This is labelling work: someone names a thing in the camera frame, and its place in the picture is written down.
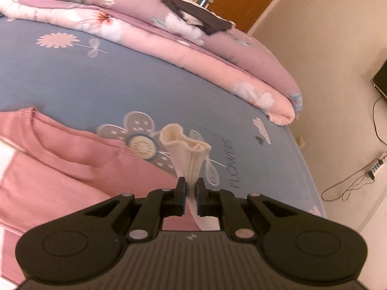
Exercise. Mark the pink and white knit sweater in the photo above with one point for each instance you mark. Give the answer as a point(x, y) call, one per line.
point(60, 172)

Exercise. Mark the dark brown garment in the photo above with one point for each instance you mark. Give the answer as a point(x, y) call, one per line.
point(193, 10)

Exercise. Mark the pink floral quilt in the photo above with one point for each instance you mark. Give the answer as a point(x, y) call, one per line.
point(211, 63)

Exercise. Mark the wooden door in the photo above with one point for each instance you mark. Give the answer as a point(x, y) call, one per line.
point(248, 0)

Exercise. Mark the wall socket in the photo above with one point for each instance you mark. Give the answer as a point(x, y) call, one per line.
point(300, 142)

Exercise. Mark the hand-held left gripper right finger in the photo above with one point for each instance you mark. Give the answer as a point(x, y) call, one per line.
point(199, 198)

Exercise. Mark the bed with blue floral sheet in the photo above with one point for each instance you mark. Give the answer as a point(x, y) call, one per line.
point(121, 81)

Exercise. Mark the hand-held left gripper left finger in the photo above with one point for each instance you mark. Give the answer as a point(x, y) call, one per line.
point(181, 196)

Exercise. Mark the white power strip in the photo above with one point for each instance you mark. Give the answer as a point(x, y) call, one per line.
point(378, 164)

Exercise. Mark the black television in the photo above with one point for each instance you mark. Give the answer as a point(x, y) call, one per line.
point(381, 81)

